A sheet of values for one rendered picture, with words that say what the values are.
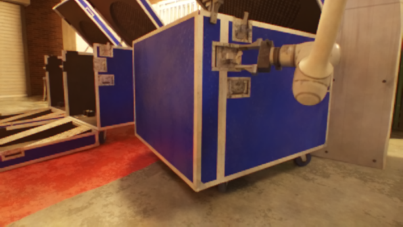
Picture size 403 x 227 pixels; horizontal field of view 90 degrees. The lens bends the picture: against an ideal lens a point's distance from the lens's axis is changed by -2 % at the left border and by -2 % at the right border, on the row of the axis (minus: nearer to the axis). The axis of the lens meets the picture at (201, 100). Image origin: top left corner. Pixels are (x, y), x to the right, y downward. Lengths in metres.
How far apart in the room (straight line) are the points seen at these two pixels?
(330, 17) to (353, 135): 1.45
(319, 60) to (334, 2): 0.16
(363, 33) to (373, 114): 0.62
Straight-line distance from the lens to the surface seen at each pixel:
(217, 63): 0.96
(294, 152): 1.51
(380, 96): 2.01
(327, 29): 0.71
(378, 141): 2.06
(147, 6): 2.49
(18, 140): 2.63
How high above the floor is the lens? 0.69
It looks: 7 degrees down
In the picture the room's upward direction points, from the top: 1 degrees clockwise
